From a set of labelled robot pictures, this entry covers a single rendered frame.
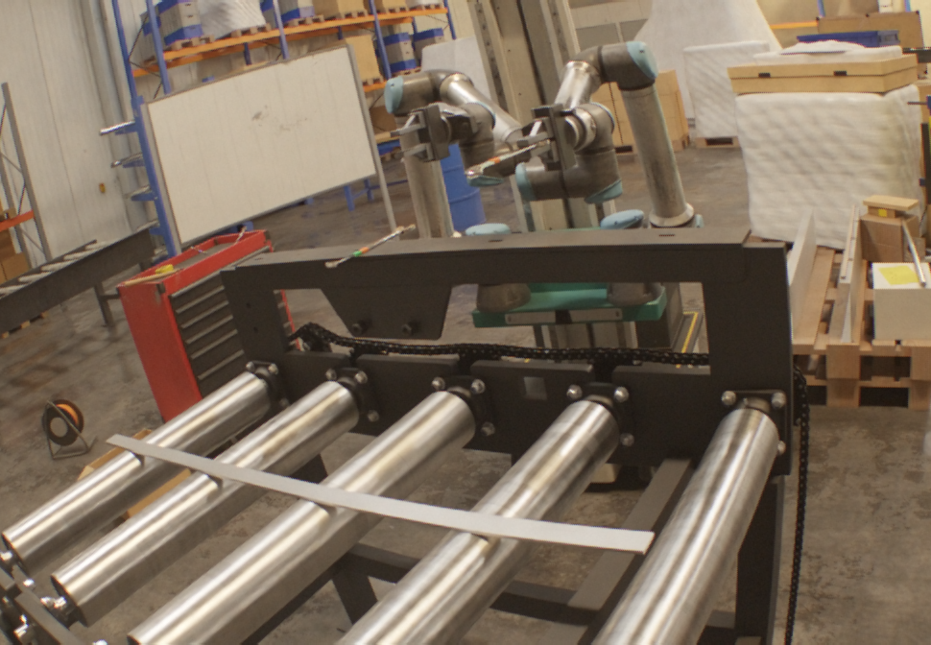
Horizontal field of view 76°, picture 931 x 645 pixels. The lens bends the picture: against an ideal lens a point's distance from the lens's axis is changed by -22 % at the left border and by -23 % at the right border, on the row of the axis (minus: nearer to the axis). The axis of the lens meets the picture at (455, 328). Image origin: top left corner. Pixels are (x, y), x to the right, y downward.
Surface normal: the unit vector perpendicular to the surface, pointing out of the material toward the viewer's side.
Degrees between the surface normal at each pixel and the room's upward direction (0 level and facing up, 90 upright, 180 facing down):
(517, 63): 90
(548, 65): 90
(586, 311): 90
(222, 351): 90
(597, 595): 0
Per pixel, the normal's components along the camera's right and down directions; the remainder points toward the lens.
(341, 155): 0.52, 0.18
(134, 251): 0.84, 0.00
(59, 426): 0.11, 0.32
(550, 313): -0.42, 0.40
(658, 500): -0.22, -0.92
